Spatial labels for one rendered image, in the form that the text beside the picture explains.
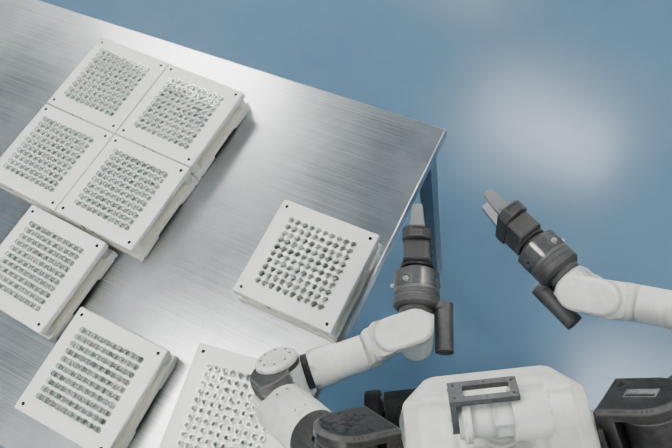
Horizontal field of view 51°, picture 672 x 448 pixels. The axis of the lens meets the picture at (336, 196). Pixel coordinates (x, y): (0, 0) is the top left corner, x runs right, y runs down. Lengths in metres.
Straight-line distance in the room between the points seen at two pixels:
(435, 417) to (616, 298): 0.44
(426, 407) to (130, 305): 0.89
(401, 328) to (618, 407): 0.41
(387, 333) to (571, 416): 0.38
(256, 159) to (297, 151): 0.11
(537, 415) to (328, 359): 0.48
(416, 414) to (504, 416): 0.16
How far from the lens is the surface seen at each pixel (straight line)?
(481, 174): 2.69
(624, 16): 3.21
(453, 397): 0.91
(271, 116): 1.85
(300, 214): 1.59
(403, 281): 1.33
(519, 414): 0.92
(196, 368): 1.53
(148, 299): 1.70
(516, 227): 1.37
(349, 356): 1.29
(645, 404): 1.05
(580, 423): 1.05
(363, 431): 1.02
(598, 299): 1.32
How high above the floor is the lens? 2.33
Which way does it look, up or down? 60 degrees down
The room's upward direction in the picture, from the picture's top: 17 degrees counter-clockwise
